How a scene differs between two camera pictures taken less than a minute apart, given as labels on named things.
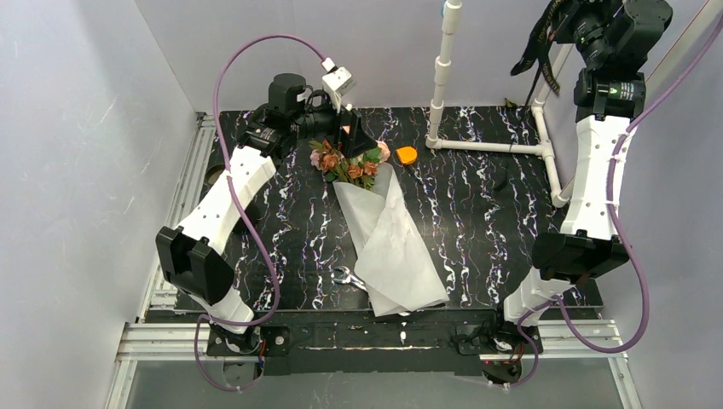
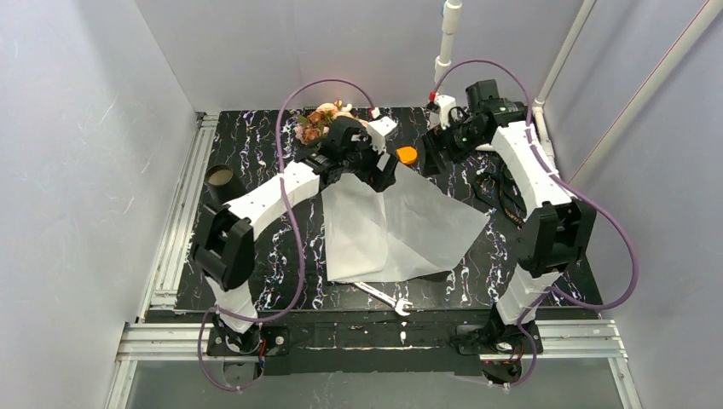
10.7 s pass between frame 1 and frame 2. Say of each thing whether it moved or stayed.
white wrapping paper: moved
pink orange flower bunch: moved
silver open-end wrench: moved
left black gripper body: moved
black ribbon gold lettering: moved
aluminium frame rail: stayed
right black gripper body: moved
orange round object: stayed
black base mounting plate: stayed
